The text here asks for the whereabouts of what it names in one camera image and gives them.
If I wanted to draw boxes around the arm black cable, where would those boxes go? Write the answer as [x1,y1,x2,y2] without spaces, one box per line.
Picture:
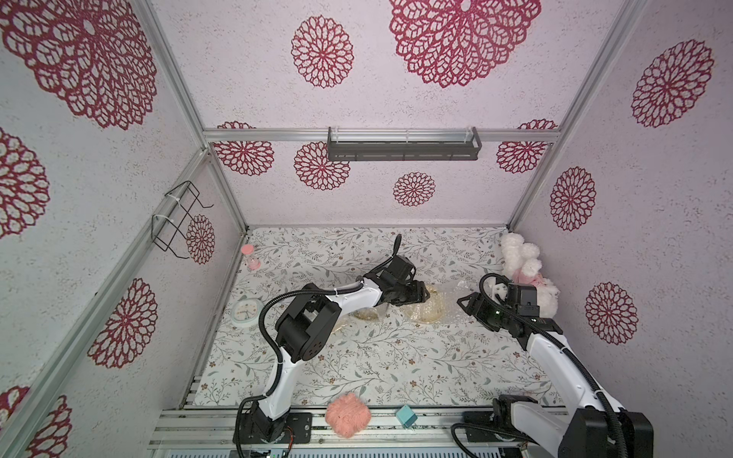
[449,272,631,458]
[233,233,403,458]

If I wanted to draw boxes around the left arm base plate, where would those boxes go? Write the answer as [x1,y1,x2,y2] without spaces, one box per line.
[233,410,313,446]

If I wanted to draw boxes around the white round clock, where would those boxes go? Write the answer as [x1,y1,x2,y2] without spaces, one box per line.
[230,297,265,328]

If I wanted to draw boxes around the bubble-wrapped plate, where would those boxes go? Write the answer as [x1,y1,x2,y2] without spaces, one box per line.
[331,314,352,335]
[351,303,389,322]

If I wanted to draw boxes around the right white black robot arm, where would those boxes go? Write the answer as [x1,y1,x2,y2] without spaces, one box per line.
[450,274,655,457]

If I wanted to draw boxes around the aluminium front rail frame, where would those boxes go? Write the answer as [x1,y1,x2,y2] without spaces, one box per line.
[143,406,492,457]

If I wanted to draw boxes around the pink fluffy ball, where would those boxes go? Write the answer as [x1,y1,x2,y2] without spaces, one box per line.
[325,393,371,439]

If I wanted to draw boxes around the small pink cup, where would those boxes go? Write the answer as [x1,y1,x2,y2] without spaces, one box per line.
[246,258,262,271]

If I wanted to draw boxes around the teal small cube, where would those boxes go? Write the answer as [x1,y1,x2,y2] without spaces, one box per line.
[395,405,417,429]

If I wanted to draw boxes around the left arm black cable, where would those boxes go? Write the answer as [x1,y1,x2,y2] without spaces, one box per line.
[233,233,403,458]

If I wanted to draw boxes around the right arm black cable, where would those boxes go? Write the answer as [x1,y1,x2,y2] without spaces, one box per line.
[449,272,631,458]

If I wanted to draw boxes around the cream dinner plate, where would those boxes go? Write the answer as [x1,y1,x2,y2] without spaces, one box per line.
[399,284,448,324]

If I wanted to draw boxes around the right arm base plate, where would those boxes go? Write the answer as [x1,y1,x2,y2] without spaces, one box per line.
[462,410,513,443]

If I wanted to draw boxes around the white plush poodle pink shirt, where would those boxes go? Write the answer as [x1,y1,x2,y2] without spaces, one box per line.
[500,233,559,319]

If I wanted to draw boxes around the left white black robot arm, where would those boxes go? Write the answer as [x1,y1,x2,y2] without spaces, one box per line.
[253,255,431,422]

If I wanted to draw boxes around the black wire wall rack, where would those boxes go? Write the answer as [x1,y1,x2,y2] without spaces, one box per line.
[149,179,213,261]

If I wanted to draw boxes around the black wall shelf rail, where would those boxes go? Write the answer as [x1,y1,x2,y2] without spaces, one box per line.
[326,128,483,162]

